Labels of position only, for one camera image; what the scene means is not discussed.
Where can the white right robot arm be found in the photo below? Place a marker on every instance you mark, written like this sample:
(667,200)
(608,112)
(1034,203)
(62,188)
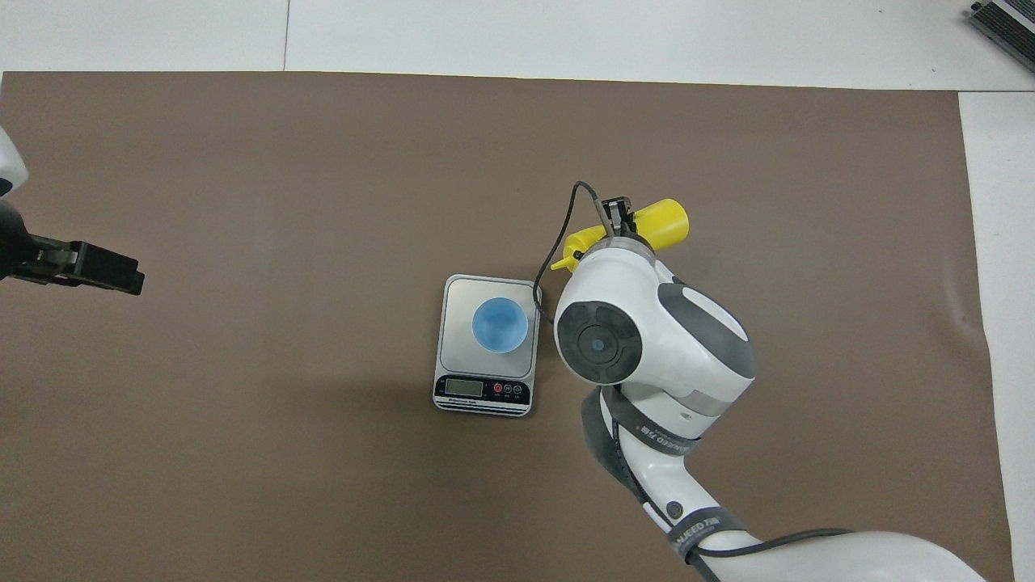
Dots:
(647,299)

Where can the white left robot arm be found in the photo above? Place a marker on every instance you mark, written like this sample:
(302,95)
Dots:
(8,162)

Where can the brown table mat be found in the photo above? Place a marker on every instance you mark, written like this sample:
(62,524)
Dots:
(323,162)

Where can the yellow squeeze bottle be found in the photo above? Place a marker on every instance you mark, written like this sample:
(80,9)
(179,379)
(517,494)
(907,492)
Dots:
(663,220)

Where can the light blue plastic cup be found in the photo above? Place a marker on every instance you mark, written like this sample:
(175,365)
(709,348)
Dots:
(500,325)

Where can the grey finned metal device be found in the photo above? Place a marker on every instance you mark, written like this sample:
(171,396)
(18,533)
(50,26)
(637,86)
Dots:
(1009,23)

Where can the silver digital kitchen scale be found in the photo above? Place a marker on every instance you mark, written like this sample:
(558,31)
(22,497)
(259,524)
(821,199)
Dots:
(465,323)

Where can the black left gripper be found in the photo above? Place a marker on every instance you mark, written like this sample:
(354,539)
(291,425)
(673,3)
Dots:
(32,259)

